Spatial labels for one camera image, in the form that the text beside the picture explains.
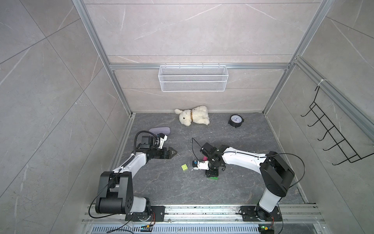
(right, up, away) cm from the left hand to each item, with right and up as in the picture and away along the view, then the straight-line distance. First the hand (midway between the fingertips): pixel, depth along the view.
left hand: (171, 150), depth 88 cm
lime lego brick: (+8, -10, 0) cm, 13 cm away
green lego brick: (+26, -16, -2) cm, 31 cm away
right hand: (+23, -12, -1) cm, 26 cm away
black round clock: (+47, +19, +22) cm, 56 cm away
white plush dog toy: (+18, +23, +18) cm, 35 cm away
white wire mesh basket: (+13, +49, +12) cm, 52 cm away
